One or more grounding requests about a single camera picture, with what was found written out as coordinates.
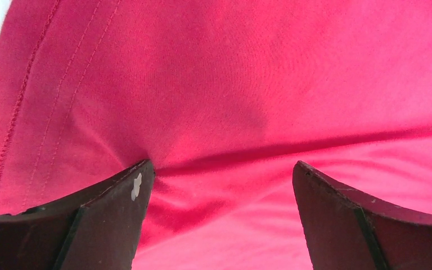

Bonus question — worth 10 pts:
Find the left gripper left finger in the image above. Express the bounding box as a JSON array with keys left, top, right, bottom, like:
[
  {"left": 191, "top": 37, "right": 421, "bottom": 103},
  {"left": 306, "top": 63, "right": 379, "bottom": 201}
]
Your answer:
[{"left": 0, "top": 160, "right": 155, "bottom": 270}]

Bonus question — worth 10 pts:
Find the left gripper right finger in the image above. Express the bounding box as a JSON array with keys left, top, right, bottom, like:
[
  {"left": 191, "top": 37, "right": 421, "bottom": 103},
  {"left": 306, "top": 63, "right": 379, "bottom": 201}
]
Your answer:
[{"left": 292, "top": 161, "right": 432, "bottom": 270}]

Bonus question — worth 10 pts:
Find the crimson red t-shirt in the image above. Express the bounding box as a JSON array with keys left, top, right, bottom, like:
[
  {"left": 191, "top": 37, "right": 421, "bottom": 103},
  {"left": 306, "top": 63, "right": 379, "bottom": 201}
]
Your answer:
[{"left": 0, "top": 1, "right": 432, "bottom": 269}]

